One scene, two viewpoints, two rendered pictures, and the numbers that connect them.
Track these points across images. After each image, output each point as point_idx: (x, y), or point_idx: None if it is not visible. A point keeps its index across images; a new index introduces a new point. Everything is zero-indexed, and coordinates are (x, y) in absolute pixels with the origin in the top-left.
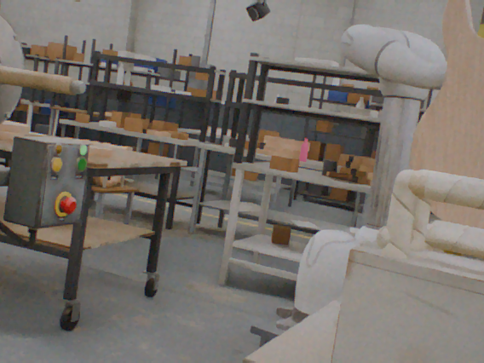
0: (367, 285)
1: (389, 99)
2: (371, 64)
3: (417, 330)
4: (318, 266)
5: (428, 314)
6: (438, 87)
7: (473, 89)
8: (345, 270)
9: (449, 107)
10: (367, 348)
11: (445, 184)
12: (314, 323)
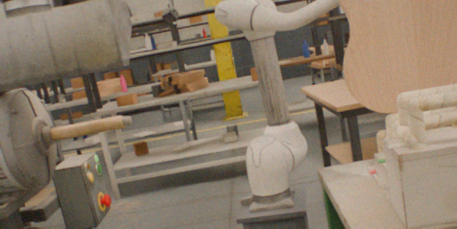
0: (415, 170)
1: (255, 41)
2: (247, 25)
3: (449, 182)
4: (263, 164)
5: (452, 171)
6: (298, 27)
7: (371, 31)
8: (280, 159)
9: (360, 46)
10: (425, 203)
11: (438, 99)
12: (345, 202)
